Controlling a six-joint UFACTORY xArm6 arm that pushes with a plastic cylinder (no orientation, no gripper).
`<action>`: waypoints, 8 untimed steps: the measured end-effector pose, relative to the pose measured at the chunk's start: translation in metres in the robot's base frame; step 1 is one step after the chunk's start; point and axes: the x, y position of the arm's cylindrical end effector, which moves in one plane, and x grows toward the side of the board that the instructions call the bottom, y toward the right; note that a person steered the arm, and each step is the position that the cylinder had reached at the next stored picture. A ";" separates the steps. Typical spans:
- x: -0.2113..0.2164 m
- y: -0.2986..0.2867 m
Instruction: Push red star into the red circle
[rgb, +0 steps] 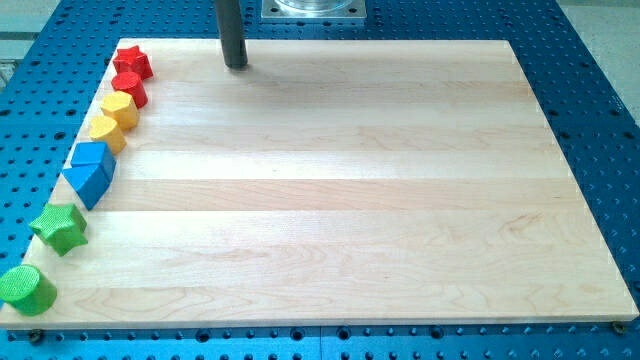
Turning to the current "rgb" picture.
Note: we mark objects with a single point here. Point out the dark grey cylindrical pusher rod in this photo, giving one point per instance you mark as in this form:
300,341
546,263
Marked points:
231,33

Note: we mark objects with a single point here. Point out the red star block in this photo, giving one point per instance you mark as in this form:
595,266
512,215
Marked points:
133,59

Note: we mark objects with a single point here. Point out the green star block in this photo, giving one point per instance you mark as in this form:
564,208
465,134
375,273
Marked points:
60,227

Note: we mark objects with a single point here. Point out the red cylinder block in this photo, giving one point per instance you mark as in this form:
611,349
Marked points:
132,84

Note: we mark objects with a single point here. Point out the yellow hexagon block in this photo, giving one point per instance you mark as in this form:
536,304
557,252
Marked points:
122,108

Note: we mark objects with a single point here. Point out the yellow rounded block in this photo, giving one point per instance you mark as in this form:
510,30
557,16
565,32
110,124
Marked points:
106,129

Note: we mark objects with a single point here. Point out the light wooden board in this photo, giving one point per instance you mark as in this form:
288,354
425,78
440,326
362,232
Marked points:
335,183

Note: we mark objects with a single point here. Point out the blue cube block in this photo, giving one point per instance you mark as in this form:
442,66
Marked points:
94,153

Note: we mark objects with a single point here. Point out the blue triangle block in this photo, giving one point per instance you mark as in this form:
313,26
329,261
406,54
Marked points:
90,182

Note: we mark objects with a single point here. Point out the green cylinder block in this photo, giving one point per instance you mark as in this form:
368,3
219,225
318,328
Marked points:
27,290

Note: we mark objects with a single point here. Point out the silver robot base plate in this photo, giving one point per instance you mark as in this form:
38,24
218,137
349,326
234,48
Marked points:
312,9

